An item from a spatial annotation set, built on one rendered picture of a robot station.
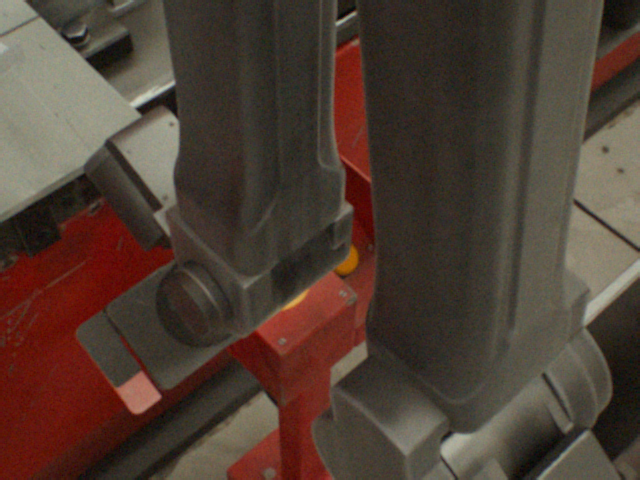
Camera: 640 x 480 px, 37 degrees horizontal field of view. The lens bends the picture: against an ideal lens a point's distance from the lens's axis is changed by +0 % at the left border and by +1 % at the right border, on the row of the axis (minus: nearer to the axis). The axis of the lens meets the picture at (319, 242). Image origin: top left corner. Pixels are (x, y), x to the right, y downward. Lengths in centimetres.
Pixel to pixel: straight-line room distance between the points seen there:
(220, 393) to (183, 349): 112
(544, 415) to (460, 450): 4
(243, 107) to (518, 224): 11
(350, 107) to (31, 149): 58
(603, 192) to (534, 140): 186
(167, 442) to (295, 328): 79
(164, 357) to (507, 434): 29
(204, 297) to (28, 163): 39
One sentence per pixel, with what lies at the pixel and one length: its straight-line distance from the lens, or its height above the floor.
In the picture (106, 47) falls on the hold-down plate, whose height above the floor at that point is 90.
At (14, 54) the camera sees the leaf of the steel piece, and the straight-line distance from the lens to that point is 88.
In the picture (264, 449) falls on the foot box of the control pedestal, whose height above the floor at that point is 12.
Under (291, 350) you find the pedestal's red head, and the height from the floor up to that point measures 77.
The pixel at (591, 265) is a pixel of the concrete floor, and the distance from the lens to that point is 200.
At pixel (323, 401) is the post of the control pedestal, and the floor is 43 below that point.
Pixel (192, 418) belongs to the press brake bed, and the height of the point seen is 5.
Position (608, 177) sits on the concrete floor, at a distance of 214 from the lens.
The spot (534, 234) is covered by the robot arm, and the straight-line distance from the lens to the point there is 29.
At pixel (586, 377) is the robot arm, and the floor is 126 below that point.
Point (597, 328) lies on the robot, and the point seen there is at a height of 104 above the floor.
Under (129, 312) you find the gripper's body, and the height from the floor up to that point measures 109.
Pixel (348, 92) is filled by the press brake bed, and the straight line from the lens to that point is 127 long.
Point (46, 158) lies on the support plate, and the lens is 81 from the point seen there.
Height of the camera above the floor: 161
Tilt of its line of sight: 56 degrees down
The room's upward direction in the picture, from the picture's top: 1 degrees clockwise
